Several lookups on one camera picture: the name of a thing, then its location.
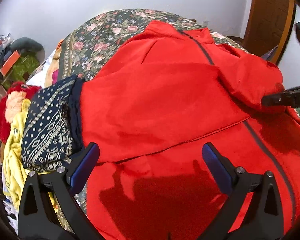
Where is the red zip jacket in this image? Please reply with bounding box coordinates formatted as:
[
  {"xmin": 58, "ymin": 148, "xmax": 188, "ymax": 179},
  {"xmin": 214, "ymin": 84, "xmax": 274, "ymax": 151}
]
[{"xmin": 80, "ymin": 21, "xmax": 300, "ymax": 239}]

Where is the brown wooden door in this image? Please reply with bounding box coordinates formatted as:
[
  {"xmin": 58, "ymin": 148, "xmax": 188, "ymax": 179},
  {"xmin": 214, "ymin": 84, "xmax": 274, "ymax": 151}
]
[{"xmin": 243, "ymin": 0, "xmax": 296, "ymax": 64}]

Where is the floral bed cover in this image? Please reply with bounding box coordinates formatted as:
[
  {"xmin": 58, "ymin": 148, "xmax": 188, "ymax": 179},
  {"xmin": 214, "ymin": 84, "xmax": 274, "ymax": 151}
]
[{"xmin": 53, "ymin": 8, "xmax": 256, "ymax": 233}]

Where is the wooden wardrobe with white doors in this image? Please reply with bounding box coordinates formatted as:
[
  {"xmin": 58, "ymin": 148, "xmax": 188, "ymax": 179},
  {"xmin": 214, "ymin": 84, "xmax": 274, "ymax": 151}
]
[{"xmin": 279, "ymin": 24, "xmax": 300, "ymax": 89}]

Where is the orange box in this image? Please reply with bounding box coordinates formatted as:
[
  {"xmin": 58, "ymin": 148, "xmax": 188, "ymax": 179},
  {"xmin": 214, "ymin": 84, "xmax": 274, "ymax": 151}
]
[{"xmin": 1, "ymin": 50, "xmax": 20, "ymax": 76}]

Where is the navy patterned folded garment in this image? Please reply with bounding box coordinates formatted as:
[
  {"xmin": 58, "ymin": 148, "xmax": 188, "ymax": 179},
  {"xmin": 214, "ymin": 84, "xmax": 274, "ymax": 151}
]
[{"xmin": 21, "ymin": 75, "xmax": 84, "ymax": 173}]

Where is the red plush toy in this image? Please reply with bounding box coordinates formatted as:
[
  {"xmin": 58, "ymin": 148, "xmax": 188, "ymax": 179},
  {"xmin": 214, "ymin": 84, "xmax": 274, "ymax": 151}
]
[{"xmin": 0, "ymin": 81, "xmax": 41, "ymax": 143}]

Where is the yellow garment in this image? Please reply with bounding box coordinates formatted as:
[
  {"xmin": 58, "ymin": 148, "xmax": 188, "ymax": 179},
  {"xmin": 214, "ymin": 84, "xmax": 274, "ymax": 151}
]
[{"xmin": 3, "ymin": 99, "xmax": 31, "ymax": 210}]

